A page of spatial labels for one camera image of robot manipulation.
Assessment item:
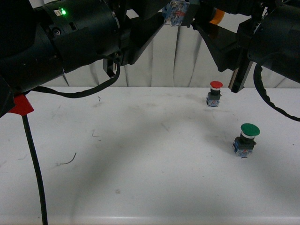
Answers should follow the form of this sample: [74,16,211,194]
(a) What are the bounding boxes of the thin dark wire piece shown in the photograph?
[57,152,77,166]

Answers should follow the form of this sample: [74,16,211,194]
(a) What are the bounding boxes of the red tape marker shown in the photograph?
[8,94,34,116]

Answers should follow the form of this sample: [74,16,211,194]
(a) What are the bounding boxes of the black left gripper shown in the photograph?
[44,0,164,73]

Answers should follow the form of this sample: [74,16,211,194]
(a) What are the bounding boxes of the green push button switch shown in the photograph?
[232,123,260,158]

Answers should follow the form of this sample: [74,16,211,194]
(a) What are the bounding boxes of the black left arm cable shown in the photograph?
[22,64,121,225]

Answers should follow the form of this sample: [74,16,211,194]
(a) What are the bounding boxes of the white curtain backdrop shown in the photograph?
[35,0,300,89]

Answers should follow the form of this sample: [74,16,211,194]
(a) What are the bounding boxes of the yellow push button switch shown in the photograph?
[162,0,225,27]

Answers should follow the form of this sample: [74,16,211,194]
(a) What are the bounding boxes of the red push button switch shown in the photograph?
[206,81,223,107]

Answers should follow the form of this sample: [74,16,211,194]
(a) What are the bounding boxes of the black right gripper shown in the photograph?
[192,0,266,93]

